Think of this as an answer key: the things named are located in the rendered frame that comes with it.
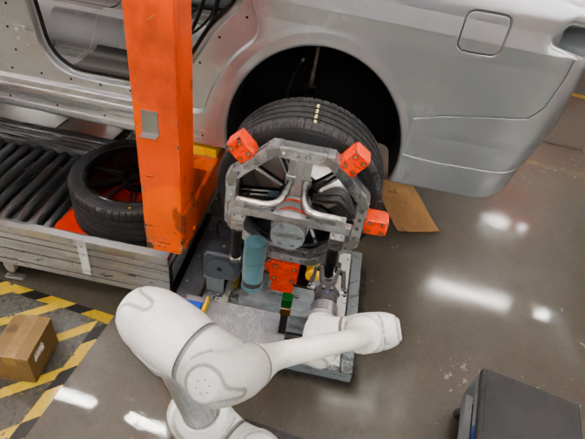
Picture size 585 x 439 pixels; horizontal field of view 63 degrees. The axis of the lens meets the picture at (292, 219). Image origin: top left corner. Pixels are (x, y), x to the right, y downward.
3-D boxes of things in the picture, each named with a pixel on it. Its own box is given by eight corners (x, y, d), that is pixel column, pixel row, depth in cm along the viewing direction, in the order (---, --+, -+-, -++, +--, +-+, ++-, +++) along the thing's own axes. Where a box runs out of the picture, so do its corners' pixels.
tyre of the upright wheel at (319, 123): (238, 219, 232) (375, 232, 223) (225, 252, 214) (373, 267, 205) (224, 90, 190) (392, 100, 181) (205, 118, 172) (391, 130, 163)
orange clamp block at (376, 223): (362, 220, 189) (385, 225, 189) (361, 233, 183) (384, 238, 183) (366, 206, 185) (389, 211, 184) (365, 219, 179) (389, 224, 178)
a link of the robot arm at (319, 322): (312, 333, 152) (352, 329, 147) (305, 375, 140) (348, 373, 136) (300, 311, 146) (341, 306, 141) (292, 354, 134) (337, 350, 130)
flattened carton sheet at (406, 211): (411, 183, 360) (412, 179, 357) (439, 232, 319) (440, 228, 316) (373, 182, 354) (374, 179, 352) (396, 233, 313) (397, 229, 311)
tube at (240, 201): (295, 184, 175) (299, 159, 168) (285, 216, 160) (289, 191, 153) (248, 174, 176) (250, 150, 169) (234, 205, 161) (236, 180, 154)
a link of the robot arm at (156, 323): (215, 476, 143) (163, 430, 151) (249, 429, 151) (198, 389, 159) (164, 374, 84) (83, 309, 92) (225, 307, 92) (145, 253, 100)
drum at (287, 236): (311, 219, 192) (316, 191, 183) (303, 255, 175) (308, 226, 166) (277, 212, 192) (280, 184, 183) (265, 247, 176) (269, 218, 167)
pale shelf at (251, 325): (288, 320, 197) (289, 314, 195) (281, 354, 184) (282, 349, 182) (187, 298, 199) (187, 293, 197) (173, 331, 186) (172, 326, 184)
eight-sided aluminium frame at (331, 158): (351, 264, 204) (381, 157, 168) (349, 275, 198) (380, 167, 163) (226, 239, 206) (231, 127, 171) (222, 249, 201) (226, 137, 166)
